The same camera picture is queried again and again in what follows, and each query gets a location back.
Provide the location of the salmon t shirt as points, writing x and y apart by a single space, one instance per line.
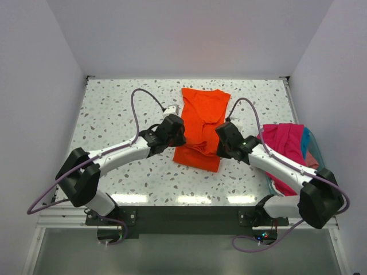
311 161

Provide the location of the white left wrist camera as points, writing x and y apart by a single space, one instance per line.
171 110

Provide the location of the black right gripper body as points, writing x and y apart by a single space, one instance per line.
229 148

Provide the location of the clear blue plastic bin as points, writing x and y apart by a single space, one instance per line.
314 150

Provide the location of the orange t shirt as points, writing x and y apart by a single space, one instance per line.
202 112

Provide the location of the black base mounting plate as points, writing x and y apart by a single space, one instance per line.
129 222

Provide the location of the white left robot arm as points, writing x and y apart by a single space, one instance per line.
79 176

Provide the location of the aluminium frame rail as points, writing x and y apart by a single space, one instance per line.
66 216

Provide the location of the blue t shirt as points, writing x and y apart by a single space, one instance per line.
305 140

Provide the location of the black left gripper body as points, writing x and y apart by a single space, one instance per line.
168 141

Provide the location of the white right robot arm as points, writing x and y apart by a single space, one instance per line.
318 197

